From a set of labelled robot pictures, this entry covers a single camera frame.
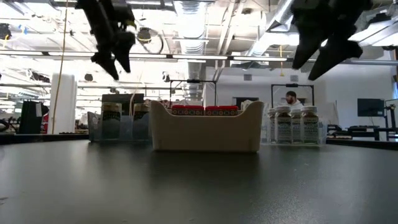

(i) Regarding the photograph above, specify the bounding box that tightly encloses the ribbed round duct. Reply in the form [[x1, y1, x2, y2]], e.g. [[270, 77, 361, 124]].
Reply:
[[173, 0, 208, 94]]

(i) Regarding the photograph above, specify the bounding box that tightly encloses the black tripod stand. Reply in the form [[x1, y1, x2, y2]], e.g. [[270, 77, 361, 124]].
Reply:
[[384, 98, 398, 128]]

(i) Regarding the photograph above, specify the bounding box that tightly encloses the white column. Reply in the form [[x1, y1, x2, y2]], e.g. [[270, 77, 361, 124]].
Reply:
[[50, 73, 78, 135]]

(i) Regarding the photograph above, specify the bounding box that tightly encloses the black gantry frame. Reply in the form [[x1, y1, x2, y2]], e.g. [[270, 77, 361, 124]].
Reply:
[[271, 83, 315, 108], [169, 78, 218, 107]]

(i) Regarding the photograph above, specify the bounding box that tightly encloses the black monitor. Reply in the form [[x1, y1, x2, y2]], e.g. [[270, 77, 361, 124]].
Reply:
[[357, 98, 386, 118]]

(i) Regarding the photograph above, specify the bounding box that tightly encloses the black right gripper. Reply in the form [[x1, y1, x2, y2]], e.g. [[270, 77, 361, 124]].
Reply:
[[290, 0, 374, 82]]

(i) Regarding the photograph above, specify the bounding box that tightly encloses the person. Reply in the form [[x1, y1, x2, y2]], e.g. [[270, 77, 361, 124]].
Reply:
[[283, 90, 305, 110]]

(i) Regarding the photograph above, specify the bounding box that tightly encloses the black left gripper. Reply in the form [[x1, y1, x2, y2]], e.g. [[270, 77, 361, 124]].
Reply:
[[76, 0, 137, 82]]

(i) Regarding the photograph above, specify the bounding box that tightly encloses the clear plastic bin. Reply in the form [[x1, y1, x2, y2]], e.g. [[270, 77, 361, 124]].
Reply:
[[261, 115, 328, 146]]

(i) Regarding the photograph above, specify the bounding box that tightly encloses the red block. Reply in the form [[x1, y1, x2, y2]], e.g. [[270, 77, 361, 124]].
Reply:
[[205, 105, 239, 117], [171, 105, 205, 116]]

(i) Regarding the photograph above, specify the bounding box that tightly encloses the black cabinet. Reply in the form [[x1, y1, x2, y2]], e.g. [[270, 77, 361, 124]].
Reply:
[[19, 100, 50, 135]]

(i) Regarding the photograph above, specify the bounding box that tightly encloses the black rectangular panel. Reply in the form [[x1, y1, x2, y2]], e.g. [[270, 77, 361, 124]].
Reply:
[[101, 93, 146, 105]]

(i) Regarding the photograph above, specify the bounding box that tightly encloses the silver ventilation duct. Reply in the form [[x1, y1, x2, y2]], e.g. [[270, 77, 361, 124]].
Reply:
[[247, 0, 299, 58]]

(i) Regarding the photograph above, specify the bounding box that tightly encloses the white plastic caddy bin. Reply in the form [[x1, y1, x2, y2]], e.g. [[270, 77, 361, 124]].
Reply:
[[149, 100, 265, 153]]

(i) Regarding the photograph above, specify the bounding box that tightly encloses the black background desk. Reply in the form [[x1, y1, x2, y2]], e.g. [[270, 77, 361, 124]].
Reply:
[[347, 125, 398, 141]]

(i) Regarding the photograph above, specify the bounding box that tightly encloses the yellow hanging cord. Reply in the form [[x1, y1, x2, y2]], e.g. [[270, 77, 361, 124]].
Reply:
[[279, 45, 285, 78]]

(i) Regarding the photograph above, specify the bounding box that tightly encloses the dark translucent plastic bin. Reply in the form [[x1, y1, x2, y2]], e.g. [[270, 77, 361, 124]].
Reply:
[[87, 110, 153, 143]]

